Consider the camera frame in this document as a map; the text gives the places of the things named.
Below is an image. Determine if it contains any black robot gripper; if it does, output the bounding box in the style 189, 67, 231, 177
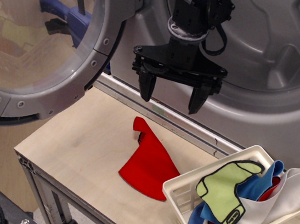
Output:
132, 38, 227, 114

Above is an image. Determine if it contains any cream plastic laundry basket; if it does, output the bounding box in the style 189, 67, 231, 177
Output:
163, 145, 300, 224

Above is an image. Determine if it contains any light green cloth garment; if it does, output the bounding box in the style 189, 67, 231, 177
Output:
195, 160, 265, 224

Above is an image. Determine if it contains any blue cloth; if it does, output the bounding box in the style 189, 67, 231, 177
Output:
188, 160, 284, 224

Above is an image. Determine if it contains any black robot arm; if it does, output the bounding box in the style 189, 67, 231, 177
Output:
132, 0, 235, 114

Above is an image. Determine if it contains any red cloth on table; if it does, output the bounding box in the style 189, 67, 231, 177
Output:
118, 117, 180, 202

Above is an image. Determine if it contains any grey round washer door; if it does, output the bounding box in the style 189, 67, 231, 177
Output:
0, 0, 143, 126

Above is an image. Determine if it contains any light grey cloth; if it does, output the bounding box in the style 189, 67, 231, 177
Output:
201, 152, 300, 224

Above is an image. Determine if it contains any aluminium table frame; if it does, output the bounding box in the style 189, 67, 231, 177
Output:
15, 74, 239, 224

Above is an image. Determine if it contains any blue clamp handle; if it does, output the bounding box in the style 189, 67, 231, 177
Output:
39, 0, 92, 48

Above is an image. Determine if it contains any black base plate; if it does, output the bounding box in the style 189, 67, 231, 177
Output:
0, 191, 38, 224

